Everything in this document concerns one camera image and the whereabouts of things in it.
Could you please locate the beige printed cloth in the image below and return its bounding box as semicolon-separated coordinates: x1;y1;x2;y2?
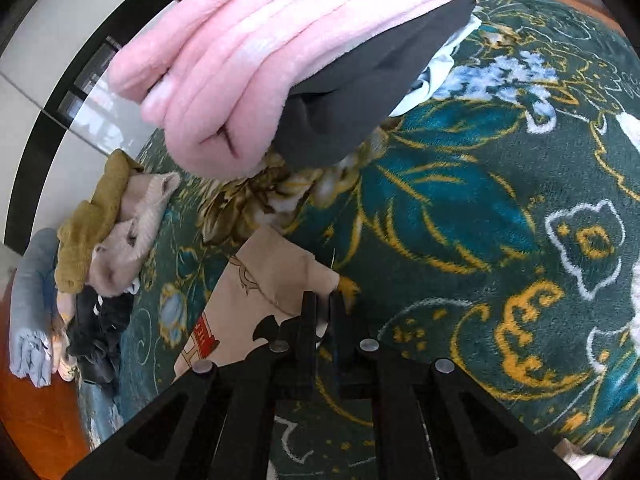
173;226;341;376

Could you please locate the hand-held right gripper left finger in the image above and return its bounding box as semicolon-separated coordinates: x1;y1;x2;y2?
64;290;319;480

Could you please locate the pink fleece garment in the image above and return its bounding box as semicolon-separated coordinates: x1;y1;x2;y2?
107;0;489;179

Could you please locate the light blue white garment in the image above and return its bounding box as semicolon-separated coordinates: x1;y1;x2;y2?
390;14;482;118

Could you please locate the dark grey garment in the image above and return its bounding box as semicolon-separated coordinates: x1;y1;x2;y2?
273;0;478;170

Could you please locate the mustard yellow knit garment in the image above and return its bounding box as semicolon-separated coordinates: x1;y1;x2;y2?
54;149;146;294

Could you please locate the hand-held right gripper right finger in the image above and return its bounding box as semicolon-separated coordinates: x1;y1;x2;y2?
330;291;587;480

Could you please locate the green floral blanket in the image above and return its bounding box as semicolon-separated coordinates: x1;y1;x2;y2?
79;0;640;480

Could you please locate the black white garment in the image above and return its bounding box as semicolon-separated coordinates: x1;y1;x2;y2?
67;289;136;384

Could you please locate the blue grey folded garment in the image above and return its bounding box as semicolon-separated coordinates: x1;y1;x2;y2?
9;228;62;387

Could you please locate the beige fuzzy garment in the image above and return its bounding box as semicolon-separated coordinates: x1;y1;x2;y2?
86;172;181;298

